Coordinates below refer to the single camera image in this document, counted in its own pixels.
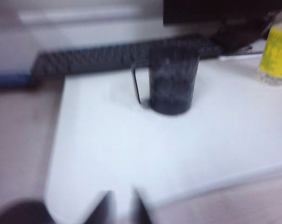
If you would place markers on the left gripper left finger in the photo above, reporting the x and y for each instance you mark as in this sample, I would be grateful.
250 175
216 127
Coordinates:
103 210

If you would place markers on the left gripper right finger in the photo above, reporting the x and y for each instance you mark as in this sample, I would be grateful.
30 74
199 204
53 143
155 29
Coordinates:
140 210

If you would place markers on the clear bottle with yellow label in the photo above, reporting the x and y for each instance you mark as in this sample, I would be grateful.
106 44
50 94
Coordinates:
274 53

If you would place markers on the black computer keyboard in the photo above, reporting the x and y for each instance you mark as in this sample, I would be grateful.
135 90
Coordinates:
84 61

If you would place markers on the blue object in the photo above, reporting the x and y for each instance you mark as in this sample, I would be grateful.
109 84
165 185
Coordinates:
12 80

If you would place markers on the silver monitor stand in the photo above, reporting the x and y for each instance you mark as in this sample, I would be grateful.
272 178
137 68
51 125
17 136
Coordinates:
241 56

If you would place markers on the black computer monitor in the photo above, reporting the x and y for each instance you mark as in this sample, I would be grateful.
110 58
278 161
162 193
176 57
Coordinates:
201 11

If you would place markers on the aluminium partition frame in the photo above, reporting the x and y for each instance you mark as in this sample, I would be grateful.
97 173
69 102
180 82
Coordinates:
73 15

